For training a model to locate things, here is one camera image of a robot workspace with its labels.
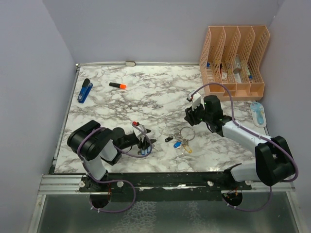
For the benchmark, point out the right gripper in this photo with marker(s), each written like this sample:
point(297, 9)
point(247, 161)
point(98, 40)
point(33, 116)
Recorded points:
point(190, 115)

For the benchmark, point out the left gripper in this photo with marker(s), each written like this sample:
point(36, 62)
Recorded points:
point(146, 143)

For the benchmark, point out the keyring with key bunch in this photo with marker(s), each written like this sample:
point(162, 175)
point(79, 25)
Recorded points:
point(181, 137)

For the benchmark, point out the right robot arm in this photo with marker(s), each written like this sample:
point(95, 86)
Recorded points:
point(273, 160)

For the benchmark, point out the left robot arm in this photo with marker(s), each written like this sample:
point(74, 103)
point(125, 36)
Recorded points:
point(95, 144)

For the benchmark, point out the orange black highlighter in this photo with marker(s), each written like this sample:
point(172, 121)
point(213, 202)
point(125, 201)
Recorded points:
point(117, 85)

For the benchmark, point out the blue packaged item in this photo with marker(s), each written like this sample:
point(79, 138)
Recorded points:
point(258, 114)

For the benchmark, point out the black mounting plate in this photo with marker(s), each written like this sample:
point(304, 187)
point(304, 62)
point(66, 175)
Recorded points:
point(158, 195)

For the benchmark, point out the peach desk file organizer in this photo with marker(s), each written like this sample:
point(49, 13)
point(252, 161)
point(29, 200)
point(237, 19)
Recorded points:
point(230, 61)

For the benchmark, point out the white edge clip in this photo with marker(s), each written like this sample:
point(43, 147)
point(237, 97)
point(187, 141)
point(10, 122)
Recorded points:
point(130, 63)

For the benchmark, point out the blue stapler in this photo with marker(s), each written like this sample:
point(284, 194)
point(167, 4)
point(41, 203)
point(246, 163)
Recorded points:
point(85, 90)

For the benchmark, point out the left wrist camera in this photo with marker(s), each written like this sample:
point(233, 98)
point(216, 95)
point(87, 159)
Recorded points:
point(138, 129)

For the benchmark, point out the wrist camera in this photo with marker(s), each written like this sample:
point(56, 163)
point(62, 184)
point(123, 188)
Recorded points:
point(138, 129)
point(194, 99)

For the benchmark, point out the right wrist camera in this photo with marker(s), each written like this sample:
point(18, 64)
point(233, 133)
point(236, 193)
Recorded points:
point(194, 99)

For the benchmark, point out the aluminium rail base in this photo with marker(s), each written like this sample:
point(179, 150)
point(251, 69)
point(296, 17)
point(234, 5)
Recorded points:
point(60, 184)

